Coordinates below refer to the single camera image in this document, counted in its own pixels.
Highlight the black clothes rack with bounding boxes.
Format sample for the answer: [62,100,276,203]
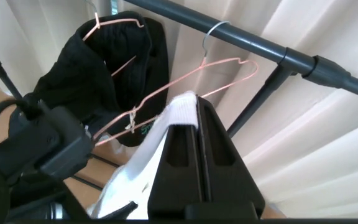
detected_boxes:
[0,0,358,191]

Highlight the black shorts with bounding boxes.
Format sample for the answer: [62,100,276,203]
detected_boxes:
[31,11,171,147]

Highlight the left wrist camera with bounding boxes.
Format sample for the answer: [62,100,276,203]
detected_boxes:
[0,105,94,182]

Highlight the white garment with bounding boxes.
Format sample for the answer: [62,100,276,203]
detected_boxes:
[87,90,199,220]

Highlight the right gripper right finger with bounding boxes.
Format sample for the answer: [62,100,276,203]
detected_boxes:
[196,95,266,218]

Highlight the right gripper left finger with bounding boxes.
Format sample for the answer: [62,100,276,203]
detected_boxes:
[147,124,203,218]

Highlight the pink clothes hanger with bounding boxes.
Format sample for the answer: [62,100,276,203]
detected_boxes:
[91,21,260,147]
[81,0,146,77]

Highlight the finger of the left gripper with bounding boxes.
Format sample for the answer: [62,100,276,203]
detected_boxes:
[98,200,139,220]

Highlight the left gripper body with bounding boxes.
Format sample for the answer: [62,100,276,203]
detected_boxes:
[8,174,90,220]

